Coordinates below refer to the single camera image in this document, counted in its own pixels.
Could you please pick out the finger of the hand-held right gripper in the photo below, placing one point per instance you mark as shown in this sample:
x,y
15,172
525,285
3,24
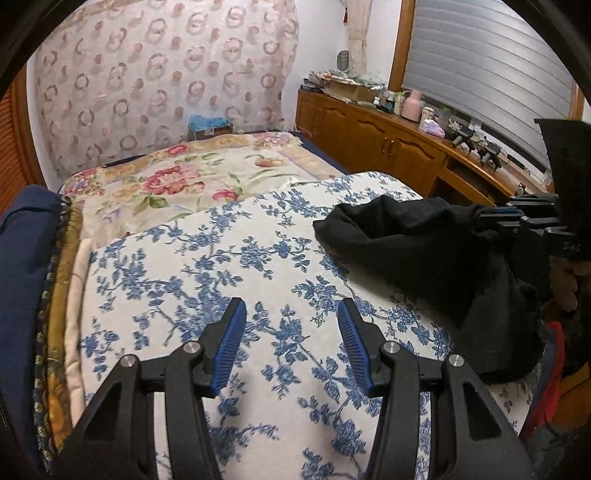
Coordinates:
x,y
512,226
535,202

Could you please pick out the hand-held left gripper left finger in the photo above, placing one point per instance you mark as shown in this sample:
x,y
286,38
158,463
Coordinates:
x,y
228,337

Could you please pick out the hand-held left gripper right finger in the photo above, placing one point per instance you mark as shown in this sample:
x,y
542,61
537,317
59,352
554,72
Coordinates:
x,y
353,337

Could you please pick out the black printed t-shirt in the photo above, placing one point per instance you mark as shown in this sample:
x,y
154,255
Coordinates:
x,y
415,240

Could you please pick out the person's right hand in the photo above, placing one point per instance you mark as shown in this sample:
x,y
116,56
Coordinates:
x,y
565,286

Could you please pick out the black tools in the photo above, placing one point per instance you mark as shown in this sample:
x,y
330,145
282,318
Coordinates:
x,y
480,147

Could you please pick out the blue floral white quilt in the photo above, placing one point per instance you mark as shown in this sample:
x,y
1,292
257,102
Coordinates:
x,y
231,258

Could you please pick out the lavender cloth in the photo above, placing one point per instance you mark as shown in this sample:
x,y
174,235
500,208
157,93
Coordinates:
x,y
431,128

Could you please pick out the grey window blind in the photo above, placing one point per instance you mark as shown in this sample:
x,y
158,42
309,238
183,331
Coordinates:
x,y
471,50

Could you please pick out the red cloth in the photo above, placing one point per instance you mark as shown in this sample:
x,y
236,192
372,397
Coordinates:
x,y
549,369

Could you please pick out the pink bottle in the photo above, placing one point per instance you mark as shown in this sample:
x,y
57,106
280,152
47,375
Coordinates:
x,y
412,107

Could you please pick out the red floral blanket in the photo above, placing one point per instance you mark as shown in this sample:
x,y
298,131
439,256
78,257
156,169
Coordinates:
x,y
184,180

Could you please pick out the gold patterned cloth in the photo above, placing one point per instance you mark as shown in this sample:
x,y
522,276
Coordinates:
x,y
57,323

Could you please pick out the wooden cabinet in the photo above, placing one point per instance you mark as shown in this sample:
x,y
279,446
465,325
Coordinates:
x,y
369,129

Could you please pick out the cardboard box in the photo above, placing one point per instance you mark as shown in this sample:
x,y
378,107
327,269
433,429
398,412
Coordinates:
x,y
351,92

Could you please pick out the navy blue cloth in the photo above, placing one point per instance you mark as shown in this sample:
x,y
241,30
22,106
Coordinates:
x,y
23,277

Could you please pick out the blue tissue box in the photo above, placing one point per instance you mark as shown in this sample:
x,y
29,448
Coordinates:
x,y
207,123

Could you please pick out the small oval mirror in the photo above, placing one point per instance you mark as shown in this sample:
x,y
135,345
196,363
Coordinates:
x,y
343,59

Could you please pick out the beige tied curtain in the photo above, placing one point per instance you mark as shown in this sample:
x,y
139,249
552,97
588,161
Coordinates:
x,y
358,32

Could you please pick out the circle patterned curtain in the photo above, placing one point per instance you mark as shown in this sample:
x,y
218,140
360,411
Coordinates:
x,y
138,69

